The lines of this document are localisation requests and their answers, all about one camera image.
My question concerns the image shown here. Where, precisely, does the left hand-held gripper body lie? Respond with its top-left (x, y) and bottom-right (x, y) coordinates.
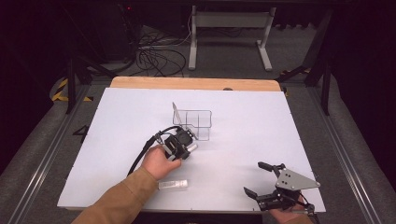
top-left (162, 128), bottom-right (196, 161)

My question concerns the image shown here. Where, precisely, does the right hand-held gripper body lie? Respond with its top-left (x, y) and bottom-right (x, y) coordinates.
top-left (257, 166), bottom-right (321, 216)

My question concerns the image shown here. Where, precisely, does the clear plastic desk organizer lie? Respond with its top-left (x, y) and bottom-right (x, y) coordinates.
top-left (172, 109), bottom-right (213, 142)

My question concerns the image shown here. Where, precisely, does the person's left hand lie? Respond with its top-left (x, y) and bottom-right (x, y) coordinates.
top-left (140, 144), bottom-right (182, 181)

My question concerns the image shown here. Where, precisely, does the person's right hand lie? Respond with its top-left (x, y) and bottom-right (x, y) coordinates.
top-left (269, 199), bottom-right (309, 224)

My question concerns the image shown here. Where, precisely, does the white table sheet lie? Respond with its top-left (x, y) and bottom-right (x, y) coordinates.
top-left (57, 87), bottom-right (326, 215)

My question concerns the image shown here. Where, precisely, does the white rectangular eraser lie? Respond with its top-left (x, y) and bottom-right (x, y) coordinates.
top-left (158, 179), bottom-right (189, 190)

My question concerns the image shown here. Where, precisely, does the wooden table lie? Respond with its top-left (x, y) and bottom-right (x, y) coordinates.
top-left (109, 76), bottom-right (282, 92)

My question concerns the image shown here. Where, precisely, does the black metal stand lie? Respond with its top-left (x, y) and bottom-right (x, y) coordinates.
top-left (275, 8), bottom-right (333, 117)
top-left (60, 6), bottom-right (119, 115)

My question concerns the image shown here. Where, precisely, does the yellow black hazard tape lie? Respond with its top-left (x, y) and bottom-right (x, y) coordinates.
top-left (50, 77), bottom-right (94, 103)

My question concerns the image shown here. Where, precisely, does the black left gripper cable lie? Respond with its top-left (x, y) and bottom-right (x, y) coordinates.
top-left (126, 125), bottom-right (181, 177)

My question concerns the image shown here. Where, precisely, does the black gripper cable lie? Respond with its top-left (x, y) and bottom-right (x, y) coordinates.
top-left (126, 125), bottom-right (181, 177)
top-left (295, 192), bottom-right (321, 224)

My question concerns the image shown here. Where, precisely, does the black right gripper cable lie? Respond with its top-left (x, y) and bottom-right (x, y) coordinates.
top-left (295, 192), bottom-right (321, 224)

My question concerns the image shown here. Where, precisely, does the aluminium floor rail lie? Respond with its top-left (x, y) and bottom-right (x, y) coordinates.
top-left (306, 87), bottom-right (383, 224)
top-left (14, 85), bottom-right (92, 224)

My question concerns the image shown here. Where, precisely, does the bundle of black floor cables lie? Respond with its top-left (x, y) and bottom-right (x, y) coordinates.
top-left (124, 26), bottom-right (189, 78)

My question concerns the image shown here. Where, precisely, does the white metal desk frame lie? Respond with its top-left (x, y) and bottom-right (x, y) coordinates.
top-left (188, 5), bottom-right (277, 72)

